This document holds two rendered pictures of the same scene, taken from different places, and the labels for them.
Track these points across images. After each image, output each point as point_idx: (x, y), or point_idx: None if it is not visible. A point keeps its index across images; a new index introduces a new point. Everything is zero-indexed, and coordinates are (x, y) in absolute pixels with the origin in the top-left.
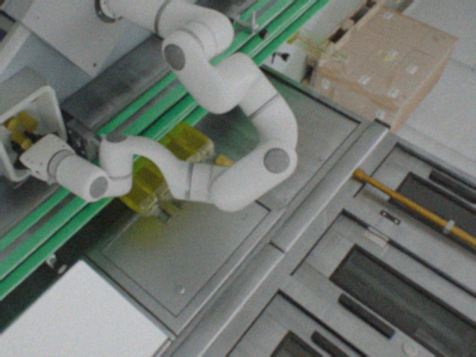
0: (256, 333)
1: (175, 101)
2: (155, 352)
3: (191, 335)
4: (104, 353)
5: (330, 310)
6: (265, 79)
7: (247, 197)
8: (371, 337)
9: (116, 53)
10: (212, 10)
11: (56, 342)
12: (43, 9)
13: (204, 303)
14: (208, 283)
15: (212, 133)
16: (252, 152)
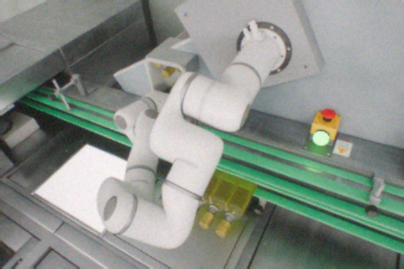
0: None
1: (246, 161)
2: (91, 227)
3: (102, 247)
4: (94, 200)
5: None
6: (194, 171)
7: (96, 205)
8: None
9: (270, 107)
10: (241, 91)
11: (102, 176)
12: (191, 13)
13: (123, 251)
14: (138, 251)
15: (289, 229)
16: (120, 187)
